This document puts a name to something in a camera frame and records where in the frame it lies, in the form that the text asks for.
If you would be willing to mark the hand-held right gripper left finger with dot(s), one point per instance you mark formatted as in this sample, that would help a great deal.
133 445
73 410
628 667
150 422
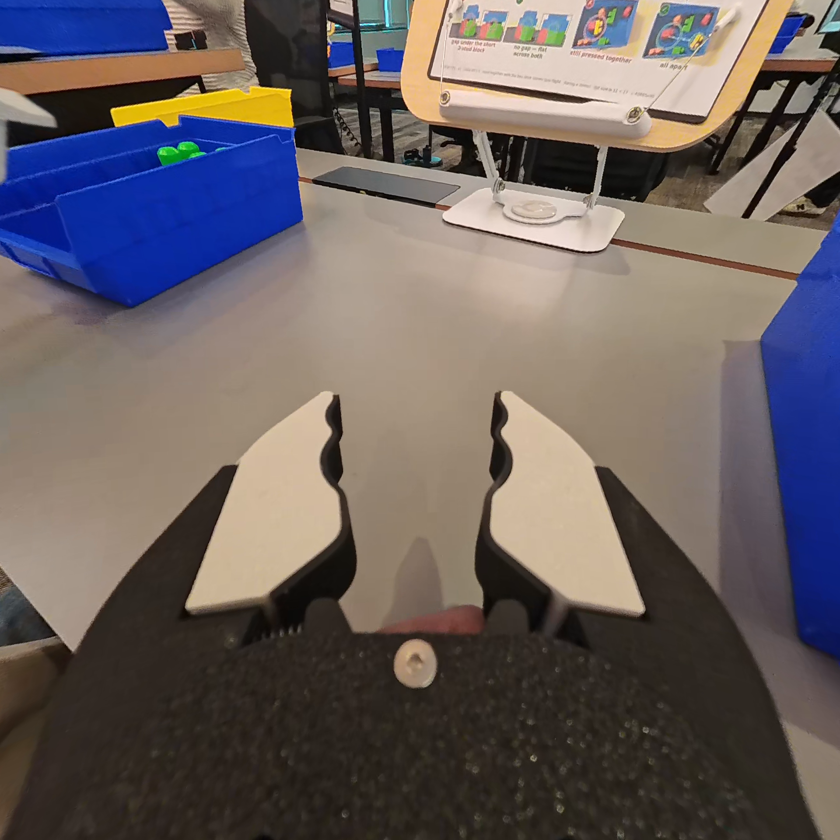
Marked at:
269 515

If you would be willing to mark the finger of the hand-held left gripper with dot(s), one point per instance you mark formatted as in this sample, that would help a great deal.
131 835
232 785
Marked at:
24 112

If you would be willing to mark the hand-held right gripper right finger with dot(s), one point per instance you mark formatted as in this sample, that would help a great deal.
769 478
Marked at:
562 515

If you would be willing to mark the blue plastic bin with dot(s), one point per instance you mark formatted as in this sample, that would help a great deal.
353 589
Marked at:
79 24
807 446
171 230

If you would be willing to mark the pile of colourful toy blocks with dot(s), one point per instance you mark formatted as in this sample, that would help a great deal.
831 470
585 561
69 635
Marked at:
181 152

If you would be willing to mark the wooden shelf board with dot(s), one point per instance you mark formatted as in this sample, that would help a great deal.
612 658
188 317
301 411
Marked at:
118 68

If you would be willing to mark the yellow plastic bin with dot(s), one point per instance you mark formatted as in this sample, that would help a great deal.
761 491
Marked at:
223 108

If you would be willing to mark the black office chair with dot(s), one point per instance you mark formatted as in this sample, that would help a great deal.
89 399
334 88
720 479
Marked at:
292 66

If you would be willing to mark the white document stand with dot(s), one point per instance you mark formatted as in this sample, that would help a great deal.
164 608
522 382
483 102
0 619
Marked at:
532 230

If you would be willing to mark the black inset table panel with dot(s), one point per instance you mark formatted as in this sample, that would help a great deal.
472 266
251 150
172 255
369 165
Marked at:
387 187

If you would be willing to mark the small blue tray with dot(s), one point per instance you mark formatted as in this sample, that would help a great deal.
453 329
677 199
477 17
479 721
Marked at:
390 61

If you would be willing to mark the white folded sign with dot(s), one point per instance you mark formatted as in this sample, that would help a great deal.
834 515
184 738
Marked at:
775 177

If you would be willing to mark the wooden clipboard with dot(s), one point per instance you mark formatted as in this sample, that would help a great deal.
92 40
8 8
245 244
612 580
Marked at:
735 125

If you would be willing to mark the black tripod stand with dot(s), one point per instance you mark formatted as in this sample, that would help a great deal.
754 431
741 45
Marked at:
788 131

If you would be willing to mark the printed instruction sheet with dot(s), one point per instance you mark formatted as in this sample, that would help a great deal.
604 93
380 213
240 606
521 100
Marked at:
565 40

